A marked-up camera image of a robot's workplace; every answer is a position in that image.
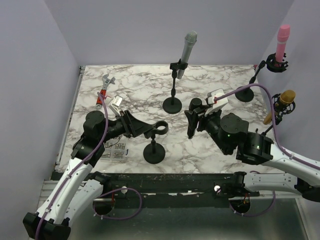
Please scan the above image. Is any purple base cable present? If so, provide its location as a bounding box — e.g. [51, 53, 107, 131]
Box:
[93, 187, 144, 221]
[228, 171, 277, 218]

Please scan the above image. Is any black clamp microphone stand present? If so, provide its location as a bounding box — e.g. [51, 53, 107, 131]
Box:
[143, 120, 169, 165]

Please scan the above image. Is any black tripod microphone stand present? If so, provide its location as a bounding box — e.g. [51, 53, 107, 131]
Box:
[254, 92, 297, 137]

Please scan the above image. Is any gold microphone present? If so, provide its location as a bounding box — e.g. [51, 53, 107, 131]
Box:
[262, 89, 297, 125]

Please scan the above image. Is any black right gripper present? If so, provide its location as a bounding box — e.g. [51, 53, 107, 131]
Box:
[185, 104, 230, 154]

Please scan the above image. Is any black handheld microphone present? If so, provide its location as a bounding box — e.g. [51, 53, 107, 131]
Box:
[188, 97, 207, 116]

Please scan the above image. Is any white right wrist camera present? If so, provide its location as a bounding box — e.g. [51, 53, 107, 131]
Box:
[204, 88, 229, 117]

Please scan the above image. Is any aluminium extrusion rail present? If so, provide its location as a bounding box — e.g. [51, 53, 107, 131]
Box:
[39, 180, 302, 202]

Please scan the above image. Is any black shock-mount desk stand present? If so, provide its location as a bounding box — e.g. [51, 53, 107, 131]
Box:
[234, 52, 290, 103]

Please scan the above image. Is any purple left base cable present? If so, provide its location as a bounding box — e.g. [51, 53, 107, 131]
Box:
[93, 187, 144, 221]

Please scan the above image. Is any red adjustable wrench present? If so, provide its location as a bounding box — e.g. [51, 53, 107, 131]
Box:
[95, 74, 116, 110]

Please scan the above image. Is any black metal base rail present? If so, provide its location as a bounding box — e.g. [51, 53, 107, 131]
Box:
[84, 172, 256, 209]

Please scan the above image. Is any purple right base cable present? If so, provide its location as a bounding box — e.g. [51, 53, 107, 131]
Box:
[228, 171, 277, 218]

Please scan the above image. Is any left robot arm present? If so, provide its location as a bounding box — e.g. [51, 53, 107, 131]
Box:
[22, 110, 161, 240]

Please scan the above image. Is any clear plastic screw box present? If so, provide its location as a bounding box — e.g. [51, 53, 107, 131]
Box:
[100, 140, 129, 162]

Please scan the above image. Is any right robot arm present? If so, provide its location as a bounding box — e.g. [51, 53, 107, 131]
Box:
[184, 106, 320, 202]

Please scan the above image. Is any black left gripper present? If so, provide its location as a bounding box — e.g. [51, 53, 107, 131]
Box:
[100, 109, 153, 143]

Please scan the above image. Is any pink microphone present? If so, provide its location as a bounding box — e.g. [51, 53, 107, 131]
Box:
[275, 24, 291, 67]

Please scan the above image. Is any silver grey microphone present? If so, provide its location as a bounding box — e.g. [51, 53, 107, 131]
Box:
[177, 31, 198, 80]

